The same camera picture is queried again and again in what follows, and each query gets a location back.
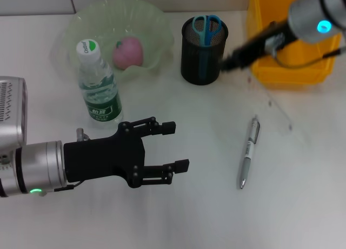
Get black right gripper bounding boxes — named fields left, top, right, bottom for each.
left=219, top=19, right=293, bottom=71

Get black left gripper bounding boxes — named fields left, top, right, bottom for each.
left=63, top=117, right=190, bottom=189

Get blue plastic scissors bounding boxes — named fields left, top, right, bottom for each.
left=191, top=15, right=222, bottom=81

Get clear plastic ruler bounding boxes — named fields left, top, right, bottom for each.
left=243, top=62, right=295, bottom=132

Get clear grey ballpoint pen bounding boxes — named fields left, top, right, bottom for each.
left=237, top=115, right=262, bottom=190

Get water bottle green label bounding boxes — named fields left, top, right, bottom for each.
left=76, top=39, right=124, bottom=129

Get pink toy peach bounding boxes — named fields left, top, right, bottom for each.
left=112, top=37, right=143, bottom=70

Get black mesh pen holder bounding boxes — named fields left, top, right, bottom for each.
left=180, top=15, right=229, bottom=86

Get green translucent fruit plate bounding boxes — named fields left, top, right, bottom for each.
left=50, top=0, right=174, bottom=83

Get yellow plastic storage bin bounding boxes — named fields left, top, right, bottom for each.
left=247, top=0, right=341, bottom=84

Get left wrist cable with connector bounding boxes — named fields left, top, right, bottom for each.
left=54, top=128, right=90, bottom=192

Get wrist cable with connector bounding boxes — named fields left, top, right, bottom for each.
left=54, top=128, right=90, bottom=192
left=272, top=47, right=346, bottom=69

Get right wrist cable with connector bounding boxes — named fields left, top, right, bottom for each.
left=272, top=47, right=346, bottom=69

